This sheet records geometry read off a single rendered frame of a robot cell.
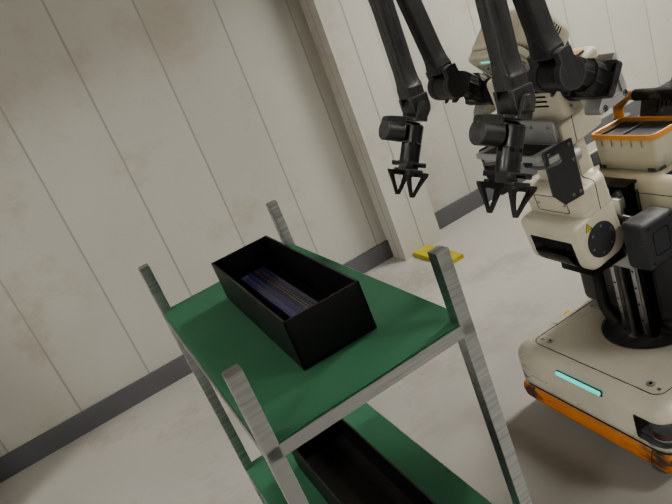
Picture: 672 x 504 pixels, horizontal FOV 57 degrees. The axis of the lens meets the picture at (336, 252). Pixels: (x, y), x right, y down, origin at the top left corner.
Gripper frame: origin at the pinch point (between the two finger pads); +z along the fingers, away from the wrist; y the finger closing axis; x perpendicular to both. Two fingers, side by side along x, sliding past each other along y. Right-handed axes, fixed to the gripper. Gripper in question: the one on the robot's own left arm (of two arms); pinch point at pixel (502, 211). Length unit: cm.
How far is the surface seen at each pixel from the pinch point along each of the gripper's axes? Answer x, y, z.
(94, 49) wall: -87, -226, -53
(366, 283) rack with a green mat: -27.0, -12.3, 19.5
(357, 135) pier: 60, -226, -23
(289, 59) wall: 17, -235, -62
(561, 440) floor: 62, -35, 80
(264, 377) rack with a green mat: -55, 4, 35
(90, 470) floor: -86, -183, 151
